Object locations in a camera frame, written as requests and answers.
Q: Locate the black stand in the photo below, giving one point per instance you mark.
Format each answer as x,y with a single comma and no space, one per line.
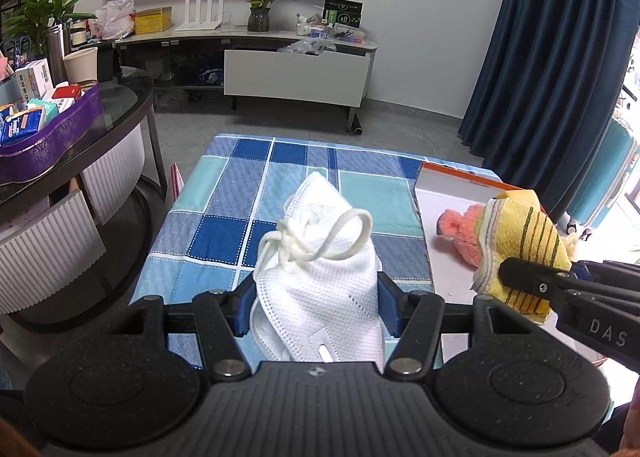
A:
109,61

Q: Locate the pink plush cloth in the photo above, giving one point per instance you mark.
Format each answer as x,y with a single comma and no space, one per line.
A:
460,232

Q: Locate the dark blue curtain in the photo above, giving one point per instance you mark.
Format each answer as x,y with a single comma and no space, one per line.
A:
550,62

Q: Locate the pink paper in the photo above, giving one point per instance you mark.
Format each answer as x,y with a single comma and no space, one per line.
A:
5,67

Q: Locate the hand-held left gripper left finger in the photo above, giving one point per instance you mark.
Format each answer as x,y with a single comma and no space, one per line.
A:
245,308

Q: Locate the blue scissors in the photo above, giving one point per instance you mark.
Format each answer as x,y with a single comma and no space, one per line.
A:
15,48

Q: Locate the black and green box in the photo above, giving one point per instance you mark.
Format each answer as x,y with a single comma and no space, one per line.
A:
343,13

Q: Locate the white labelled box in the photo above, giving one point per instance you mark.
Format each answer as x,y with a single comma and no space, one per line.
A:
34,79

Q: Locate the white tv cabinet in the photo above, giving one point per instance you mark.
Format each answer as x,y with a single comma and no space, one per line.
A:
295,77

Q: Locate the white plastic bag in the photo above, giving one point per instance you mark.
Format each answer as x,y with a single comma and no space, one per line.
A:
116,18

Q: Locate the teal suitcase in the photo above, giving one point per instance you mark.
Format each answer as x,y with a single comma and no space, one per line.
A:
607,177

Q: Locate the steel thermos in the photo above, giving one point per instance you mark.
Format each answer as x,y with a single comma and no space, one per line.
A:
58,49

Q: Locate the blue bag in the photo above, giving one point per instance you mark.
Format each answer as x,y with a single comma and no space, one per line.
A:
210,77

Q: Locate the blue checkered blanket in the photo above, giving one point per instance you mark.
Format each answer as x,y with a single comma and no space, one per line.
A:
225,232

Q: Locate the black cylinder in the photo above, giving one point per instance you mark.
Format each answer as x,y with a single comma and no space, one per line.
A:
356,126

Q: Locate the round glass table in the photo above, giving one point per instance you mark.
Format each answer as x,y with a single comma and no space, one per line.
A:
125,102

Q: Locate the blue tissue pack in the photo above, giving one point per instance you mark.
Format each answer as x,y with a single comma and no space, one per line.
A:
20,126

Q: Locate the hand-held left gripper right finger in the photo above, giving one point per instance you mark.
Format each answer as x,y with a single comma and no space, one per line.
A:
388,304

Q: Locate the yellow striped towel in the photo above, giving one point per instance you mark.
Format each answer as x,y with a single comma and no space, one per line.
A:
525,237

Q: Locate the purple tray with packets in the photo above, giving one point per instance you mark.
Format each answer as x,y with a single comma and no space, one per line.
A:
55,137

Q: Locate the white face mask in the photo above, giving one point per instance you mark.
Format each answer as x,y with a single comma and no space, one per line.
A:
320,277

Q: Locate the leafy green plant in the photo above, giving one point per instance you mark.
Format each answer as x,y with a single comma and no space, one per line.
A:
45,9

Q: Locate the white box with orange rim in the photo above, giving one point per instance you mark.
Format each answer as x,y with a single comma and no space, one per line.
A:
450,283

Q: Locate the white router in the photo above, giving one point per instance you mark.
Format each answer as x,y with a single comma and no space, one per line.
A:
198,26

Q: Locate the red and white box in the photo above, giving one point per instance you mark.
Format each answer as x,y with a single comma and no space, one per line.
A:
66,96

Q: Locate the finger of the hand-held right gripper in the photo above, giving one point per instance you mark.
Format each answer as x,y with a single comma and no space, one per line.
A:
610,271
535,279

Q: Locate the cream cup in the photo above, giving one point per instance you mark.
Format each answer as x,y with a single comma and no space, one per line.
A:
81,66

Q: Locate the yellow box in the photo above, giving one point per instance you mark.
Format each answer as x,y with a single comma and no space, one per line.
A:
153,20

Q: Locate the mint tissue pack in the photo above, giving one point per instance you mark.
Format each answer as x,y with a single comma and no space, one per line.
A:
45,111

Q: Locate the cream fluffy cloth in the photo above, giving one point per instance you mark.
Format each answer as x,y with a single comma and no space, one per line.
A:
571,244

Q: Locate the pile of clear plastic bags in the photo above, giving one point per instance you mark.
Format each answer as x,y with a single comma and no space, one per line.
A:
307,46

